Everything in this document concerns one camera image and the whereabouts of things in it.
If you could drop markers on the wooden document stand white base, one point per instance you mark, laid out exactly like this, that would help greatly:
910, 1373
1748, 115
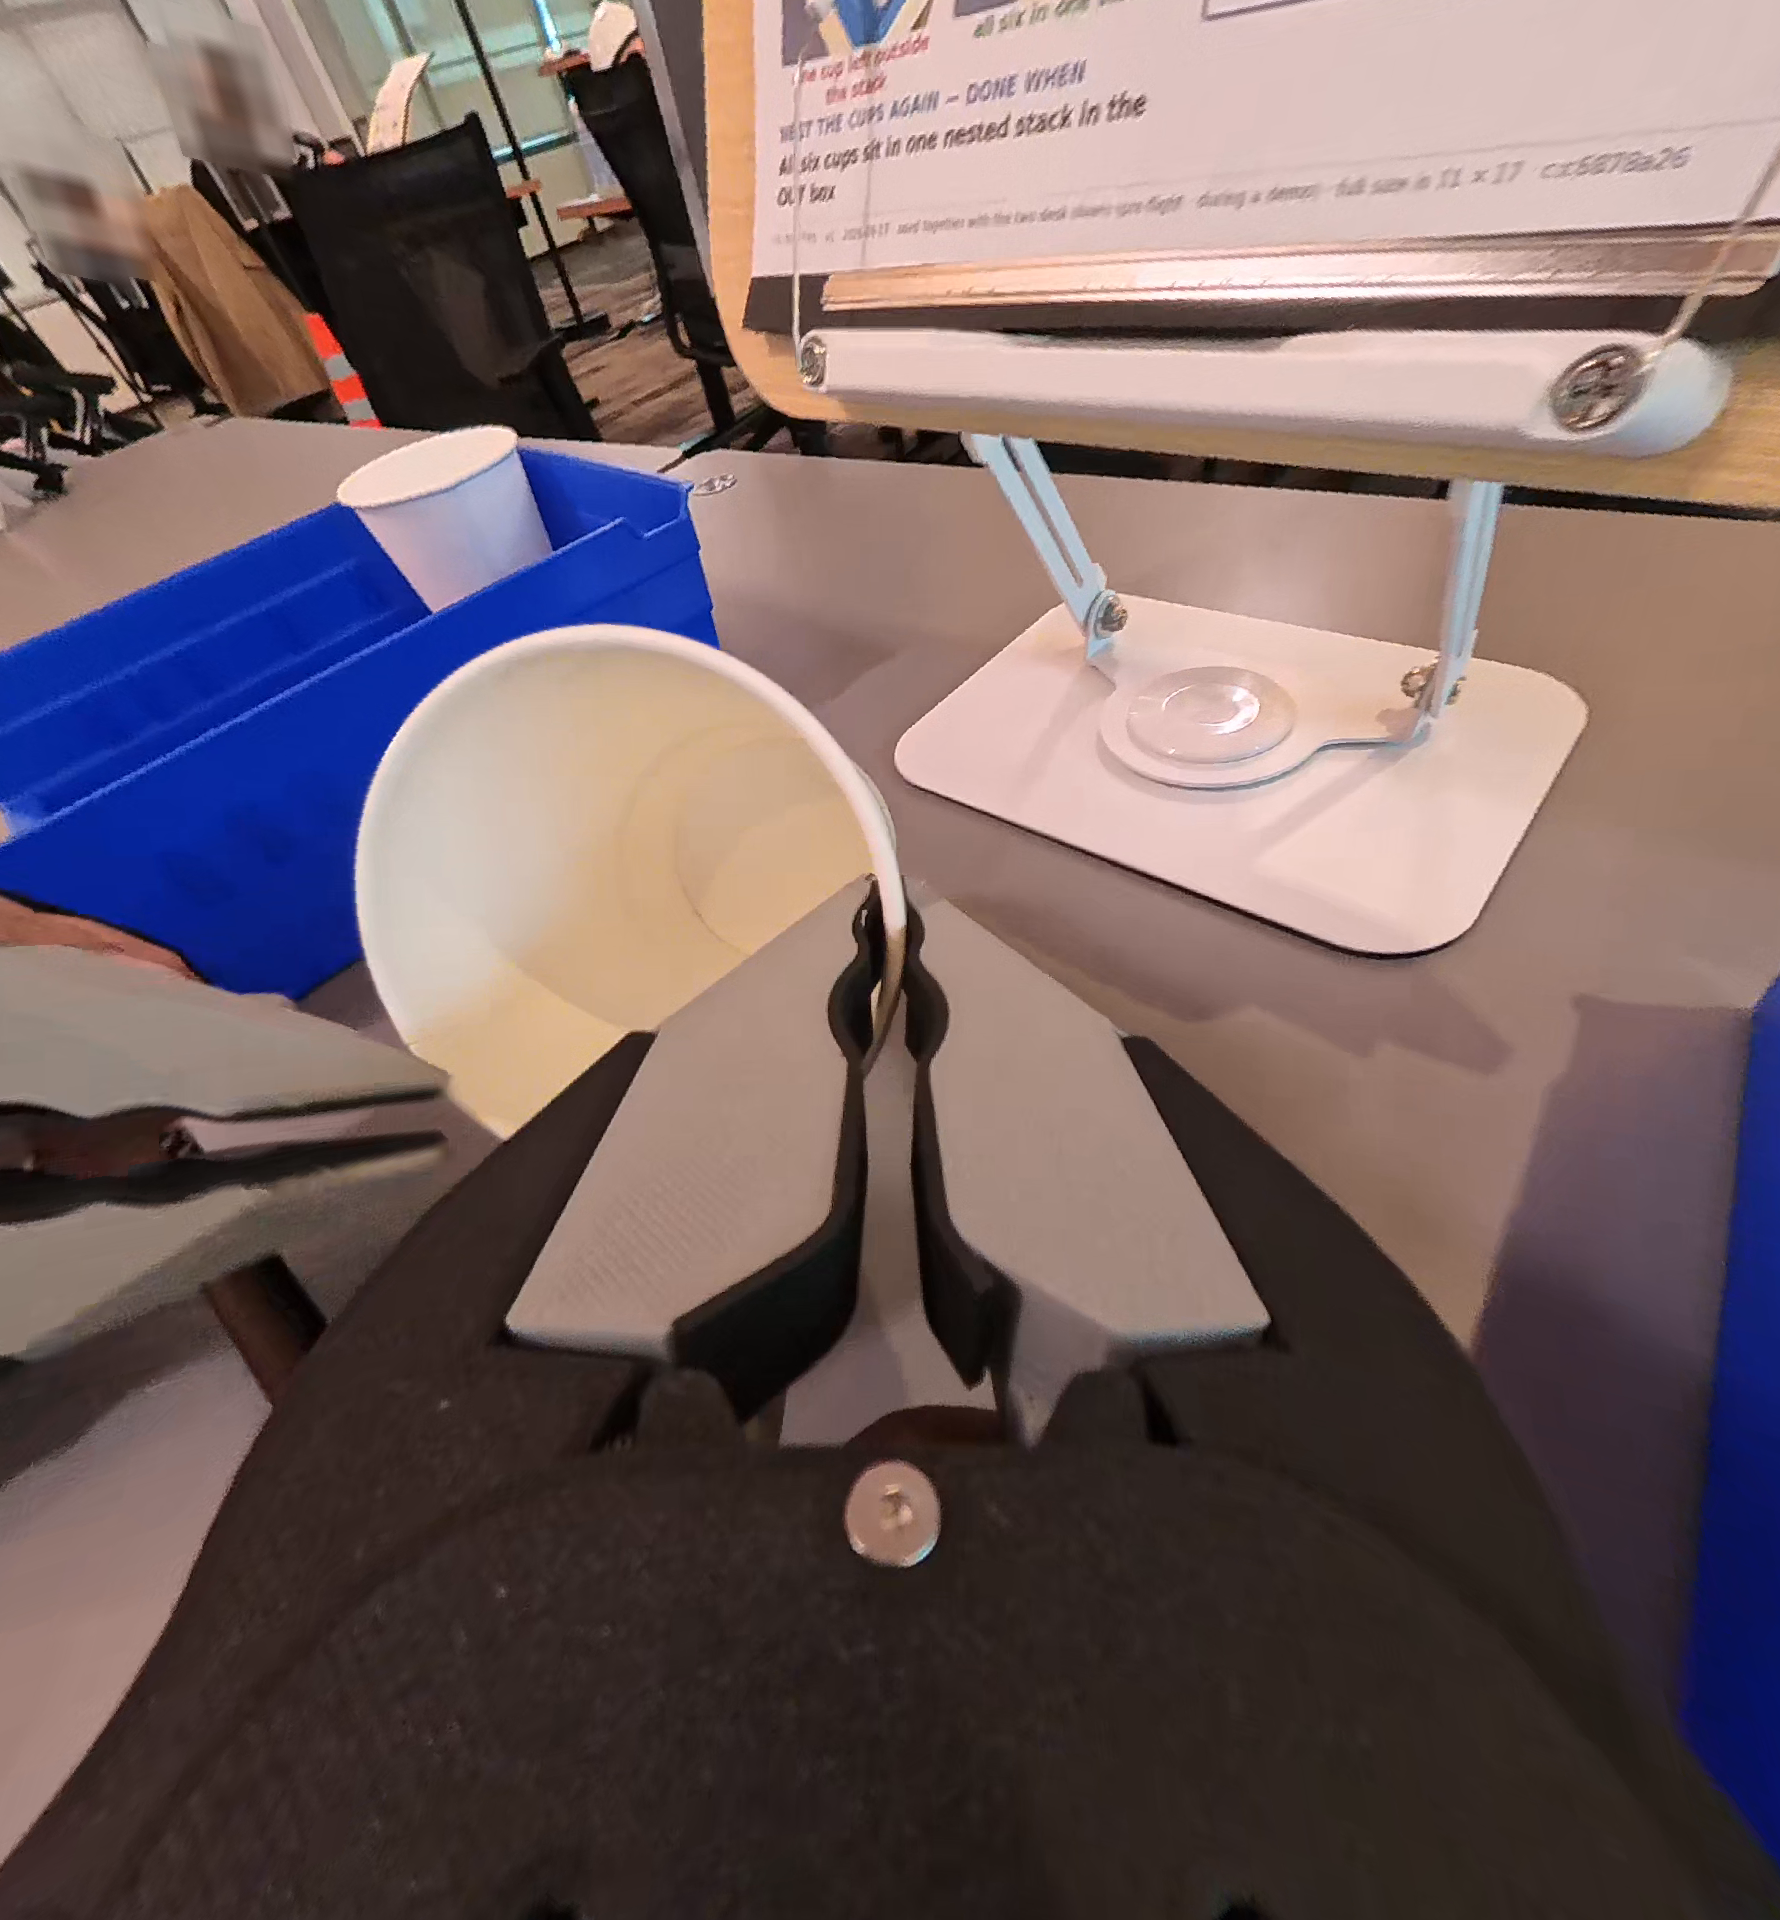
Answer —
1275, 840

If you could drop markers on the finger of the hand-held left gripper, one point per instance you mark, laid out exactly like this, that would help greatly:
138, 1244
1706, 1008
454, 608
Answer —
83, 1279
158, 1049

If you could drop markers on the printed instruction sheet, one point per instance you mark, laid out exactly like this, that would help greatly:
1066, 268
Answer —
1275, 88

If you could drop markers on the person's left hand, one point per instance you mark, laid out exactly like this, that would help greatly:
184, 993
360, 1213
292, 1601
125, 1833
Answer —
35, 917

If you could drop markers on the orange striped traffic cone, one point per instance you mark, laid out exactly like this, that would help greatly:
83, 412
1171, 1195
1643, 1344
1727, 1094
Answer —
341, 375

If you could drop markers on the brown coat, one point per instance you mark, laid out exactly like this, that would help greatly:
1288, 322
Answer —
231, 298

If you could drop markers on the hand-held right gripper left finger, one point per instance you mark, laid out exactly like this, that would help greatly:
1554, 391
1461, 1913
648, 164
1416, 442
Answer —
677, 1185

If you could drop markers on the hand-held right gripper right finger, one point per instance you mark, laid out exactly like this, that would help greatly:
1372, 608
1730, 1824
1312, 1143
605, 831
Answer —
1084, 1185

